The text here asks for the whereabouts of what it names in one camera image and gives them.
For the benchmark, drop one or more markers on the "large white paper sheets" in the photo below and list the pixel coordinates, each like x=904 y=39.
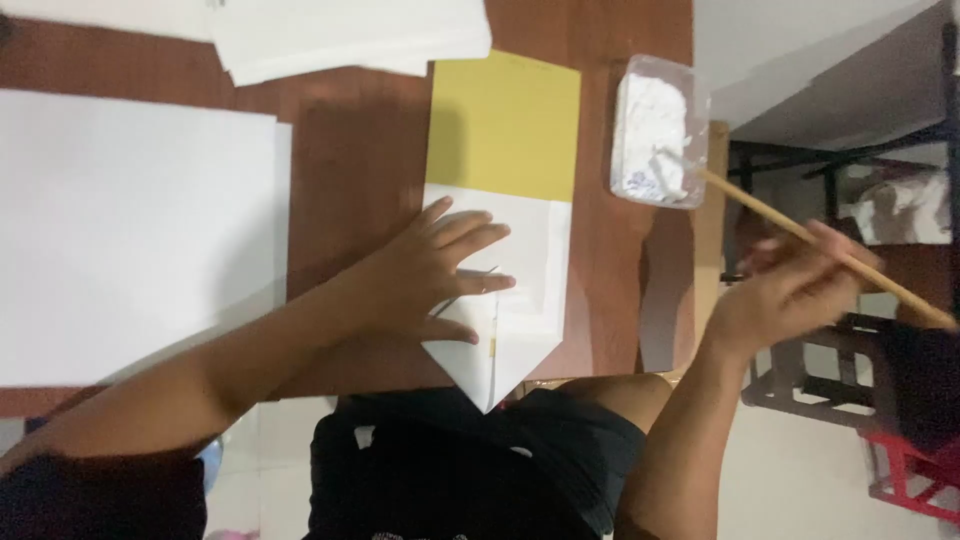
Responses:
x=127 y=232

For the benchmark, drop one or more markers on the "person's right hand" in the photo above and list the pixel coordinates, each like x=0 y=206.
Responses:
x=780 y=296

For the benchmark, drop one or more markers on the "black cloth bundle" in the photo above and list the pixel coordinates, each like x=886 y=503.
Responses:
x=922 y=382

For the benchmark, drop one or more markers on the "grey plastic stool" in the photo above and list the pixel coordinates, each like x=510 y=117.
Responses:
x=810 y=390

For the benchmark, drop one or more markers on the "black metal table frame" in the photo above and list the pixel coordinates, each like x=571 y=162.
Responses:
x=951 y=112

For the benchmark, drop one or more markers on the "person's left hand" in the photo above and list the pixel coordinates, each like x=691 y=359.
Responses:
x=409 y=281

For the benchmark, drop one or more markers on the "clear plastic tub of glue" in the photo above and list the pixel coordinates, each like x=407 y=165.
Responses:
x=652 y=127

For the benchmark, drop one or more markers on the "thin white paper sheet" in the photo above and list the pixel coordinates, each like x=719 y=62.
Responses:
x=97 y=15

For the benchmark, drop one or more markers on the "stack of folded white paper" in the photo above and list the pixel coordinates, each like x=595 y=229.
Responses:
x=352 y=34

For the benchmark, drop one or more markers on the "wooden glue stick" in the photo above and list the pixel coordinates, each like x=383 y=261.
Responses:
x=750 y=202

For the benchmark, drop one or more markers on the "white plastic bag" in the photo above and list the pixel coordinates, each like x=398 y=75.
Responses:
x=904 y=206

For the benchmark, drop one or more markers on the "yellow and white paper envelope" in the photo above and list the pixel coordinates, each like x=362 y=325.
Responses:
x=502 y=127

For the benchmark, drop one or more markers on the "person's bare thigh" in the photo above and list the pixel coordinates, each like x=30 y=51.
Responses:
x=622 y=397

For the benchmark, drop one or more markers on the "blue plastic object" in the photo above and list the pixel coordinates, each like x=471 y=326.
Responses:
x=213 y=465

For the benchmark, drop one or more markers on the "pink object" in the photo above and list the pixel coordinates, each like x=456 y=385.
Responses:
x=232 y=535

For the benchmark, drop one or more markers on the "person's black shorts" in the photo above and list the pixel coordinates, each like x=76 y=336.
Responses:
x=465 y=472

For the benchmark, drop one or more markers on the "red plastic stool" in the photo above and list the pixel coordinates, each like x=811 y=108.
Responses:
x=911 y=476

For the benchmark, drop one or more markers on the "person's right fingers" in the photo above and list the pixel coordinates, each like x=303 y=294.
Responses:
x=806 y=262

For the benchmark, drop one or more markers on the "person's black sleeve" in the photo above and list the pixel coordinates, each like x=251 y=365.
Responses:
x=97 y=499

